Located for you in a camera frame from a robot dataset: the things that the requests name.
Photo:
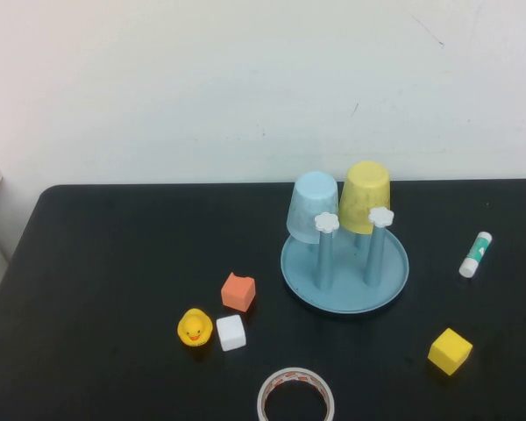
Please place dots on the yellow plastic cup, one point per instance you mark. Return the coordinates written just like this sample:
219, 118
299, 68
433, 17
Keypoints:
364, 193

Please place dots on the light blue plastic cup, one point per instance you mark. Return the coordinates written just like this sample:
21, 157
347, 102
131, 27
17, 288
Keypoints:
310, 201

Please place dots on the blue cup stand with posts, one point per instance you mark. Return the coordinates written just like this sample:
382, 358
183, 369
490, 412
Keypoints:
349, 289

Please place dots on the orange foam cube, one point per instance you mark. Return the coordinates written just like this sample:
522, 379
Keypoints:
237, 294

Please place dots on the white foam cube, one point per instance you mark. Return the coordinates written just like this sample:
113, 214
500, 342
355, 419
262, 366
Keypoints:
230, 333

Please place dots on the yellow rubber duck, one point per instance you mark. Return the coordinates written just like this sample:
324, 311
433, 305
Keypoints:
194, 326

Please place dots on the white red tape roll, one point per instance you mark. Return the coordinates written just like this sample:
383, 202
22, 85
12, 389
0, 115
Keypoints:
294, 374

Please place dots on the white green glue stick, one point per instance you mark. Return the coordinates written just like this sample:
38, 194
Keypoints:
475, 254

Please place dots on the yellow foam cube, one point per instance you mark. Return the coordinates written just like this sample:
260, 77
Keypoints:
448, 351

